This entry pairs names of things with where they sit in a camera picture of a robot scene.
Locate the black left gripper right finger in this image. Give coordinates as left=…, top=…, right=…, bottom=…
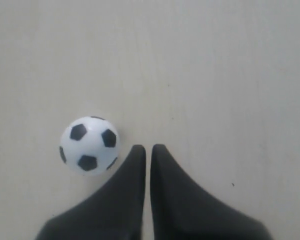
left=150, top=144, right=272, bottom=240

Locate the black and white soccer ball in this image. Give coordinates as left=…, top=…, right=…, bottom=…
left=59, top=116, right=120, bottom=176

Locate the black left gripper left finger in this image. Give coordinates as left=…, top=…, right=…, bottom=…
left=36, top=145, right=146, bottom=240

